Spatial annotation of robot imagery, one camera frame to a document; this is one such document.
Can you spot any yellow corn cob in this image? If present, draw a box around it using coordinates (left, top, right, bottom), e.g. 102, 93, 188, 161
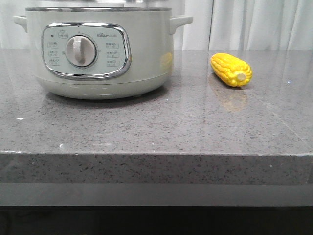
210, 53, 253, 87

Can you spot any pale green electric cooking pot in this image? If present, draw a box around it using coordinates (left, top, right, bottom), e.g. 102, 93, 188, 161
14, 7, 193, 100

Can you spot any white curtain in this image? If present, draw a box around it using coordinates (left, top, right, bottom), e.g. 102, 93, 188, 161
0, 0, 313, 51

